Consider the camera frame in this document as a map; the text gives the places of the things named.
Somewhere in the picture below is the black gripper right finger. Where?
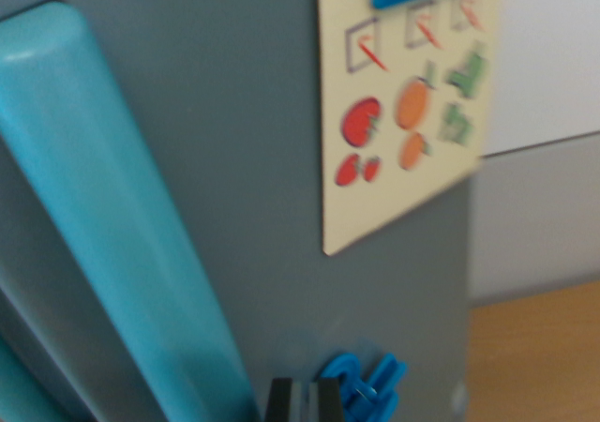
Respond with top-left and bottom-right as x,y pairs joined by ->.
317,377 -> 346,422

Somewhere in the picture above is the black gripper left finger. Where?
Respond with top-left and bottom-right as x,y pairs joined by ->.
264,377 -> 295,422

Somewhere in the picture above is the gray fridge door with logo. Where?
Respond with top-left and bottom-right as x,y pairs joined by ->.
0,0 -> 471,422

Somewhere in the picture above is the cream shopping list card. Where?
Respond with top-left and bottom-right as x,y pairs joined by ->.
316,0 -> 501,258

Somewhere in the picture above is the teal door handle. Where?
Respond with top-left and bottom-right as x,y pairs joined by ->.
0,339 -> 53,422
0,2 -> 257,422

